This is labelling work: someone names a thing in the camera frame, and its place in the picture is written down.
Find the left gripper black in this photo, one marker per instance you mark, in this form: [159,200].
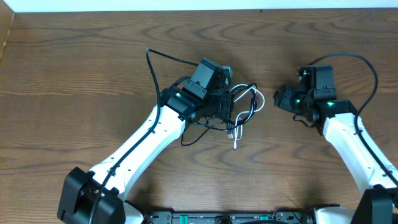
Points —
[226,106]

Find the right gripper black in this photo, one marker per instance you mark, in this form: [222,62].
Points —
[283,98]

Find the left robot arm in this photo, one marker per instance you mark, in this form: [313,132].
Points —
[99,195]

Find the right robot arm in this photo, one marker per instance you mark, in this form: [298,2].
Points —
[313,102]

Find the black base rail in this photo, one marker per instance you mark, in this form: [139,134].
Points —
[284,215]

